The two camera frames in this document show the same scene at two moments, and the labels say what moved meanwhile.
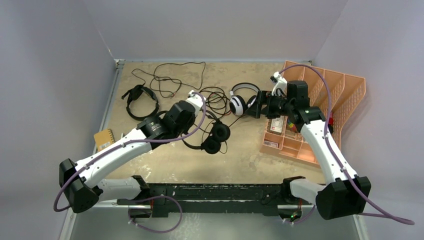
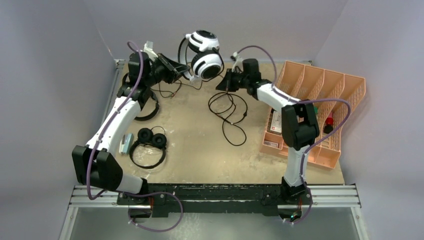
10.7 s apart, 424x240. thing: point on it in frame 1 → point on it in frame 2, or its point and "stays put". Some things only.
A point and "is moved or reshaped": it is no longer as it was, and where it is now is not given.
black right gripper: (255, 110) → (226, 85)
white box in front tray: (271, 144) stays put
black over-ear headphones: (220, 132) is moved or reshaped
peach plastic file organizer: (333, 92) stays put
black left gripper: (186, 130) → (178, 68)
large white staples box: (277, 124) stays put
